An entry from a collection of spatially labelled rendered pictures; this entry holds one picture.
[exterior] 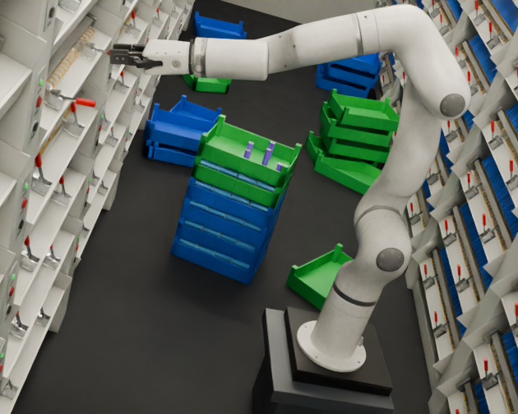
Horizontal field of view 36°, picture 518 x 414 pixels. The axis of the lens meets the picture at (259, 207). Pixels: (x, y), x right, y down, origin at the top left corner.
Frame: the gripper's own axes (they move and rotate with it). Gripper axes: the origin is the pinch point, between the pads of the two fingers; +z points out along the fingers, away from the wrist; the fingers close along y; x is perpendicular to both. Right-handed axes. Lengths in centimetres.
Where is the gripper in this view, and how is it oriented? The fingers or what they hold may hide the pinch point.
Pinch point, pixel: (121, 53)
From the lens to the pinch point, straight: 176.7
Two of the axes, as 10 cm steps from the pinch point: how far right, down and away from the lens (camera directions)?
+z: -10.0, -0.5, 0.3
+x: 0.3, -8.6, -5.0
